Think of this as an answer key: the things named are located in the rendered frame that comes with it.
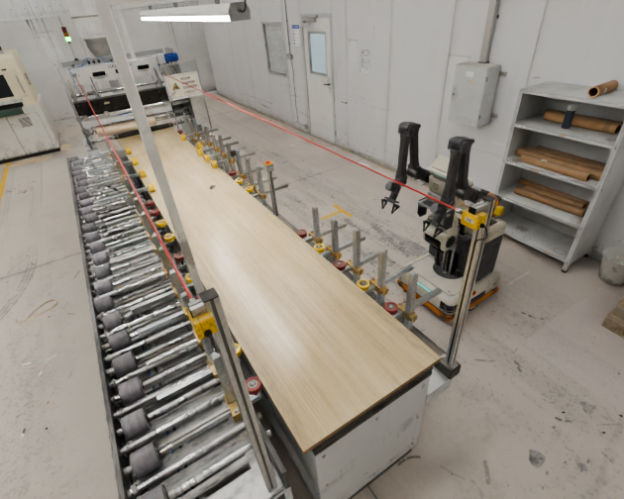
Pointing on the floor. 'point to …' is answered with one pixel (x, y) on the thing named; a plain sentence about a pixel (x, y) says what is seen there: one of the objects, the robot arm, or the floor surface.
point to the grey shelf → (562, 247)
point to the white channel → (144, 113)
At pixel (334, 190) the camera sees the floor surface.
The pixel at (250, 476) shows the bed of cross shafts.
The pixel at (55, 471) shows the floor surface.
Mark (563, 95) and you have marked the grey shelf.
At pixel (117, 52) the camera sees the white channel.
